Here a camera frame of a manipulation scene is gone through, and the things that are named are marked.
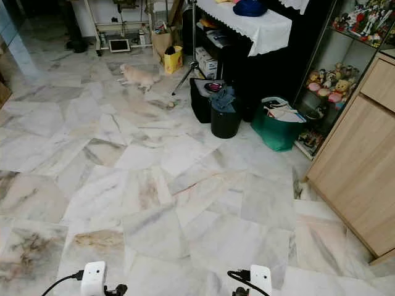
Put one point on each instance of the white framed tablet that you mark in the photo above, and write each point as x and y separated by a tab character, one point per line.
118	45

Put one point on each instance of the glass display cabinet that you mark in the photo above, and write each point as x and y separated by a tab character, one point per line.
333	49

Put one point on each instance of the black tripod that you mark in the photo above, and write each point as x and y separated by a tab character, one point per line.
193	43

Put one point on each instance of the white papers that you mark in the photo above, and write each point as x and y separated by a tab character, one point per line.
282	112

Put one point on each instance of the dark blue cap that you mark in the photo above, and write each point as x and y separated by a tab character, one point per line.
250	7

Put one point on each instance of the brown wooden furniture corner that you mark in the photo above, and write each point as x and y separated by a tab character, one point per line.
4	92

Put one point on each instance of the black square box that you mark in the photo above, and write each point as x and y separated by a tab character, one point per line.
199	100

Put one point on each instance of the white cardboard box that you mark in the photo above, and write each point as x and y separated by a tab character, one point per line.
205	63

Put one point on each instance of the small toy ball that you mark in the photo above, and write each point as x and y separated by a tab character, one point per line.
171	105

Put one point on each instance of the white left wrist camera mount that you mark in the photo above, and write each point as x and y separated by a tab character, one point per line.
92	279

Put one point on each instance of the grey blue cloth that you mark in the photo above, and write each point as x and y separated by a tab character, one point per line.
222	98

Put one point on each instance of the metal pet bowl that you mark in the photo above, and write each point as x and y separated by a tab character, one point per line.
213	87

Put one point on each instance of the white lace tablecloth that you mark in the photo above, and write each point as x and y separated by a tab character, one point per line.
256	24

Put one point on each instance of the yellow paper bag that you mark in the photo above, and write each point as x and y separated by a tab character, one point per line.
173	61

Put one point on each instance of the small cream dog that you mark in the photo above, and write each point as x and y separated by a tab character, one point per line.
139	77

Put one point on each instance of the brown teddy bear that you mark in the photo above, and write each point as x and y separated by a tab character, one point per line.
340	88

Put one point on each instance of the black stand base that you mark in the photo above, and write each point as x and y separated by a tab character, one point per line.
77	42

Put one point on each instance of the brown paper bag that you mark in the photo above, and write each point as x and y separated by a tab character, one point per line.
161	42

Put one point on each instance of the green shopping bag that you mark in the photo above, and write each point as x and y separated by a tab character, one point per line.
278	131

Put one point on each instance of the black table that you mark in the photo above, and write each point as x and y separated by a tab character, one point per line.
265	73

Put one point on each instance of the black round bin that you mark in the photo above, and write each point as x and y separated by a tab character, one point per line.
225	123

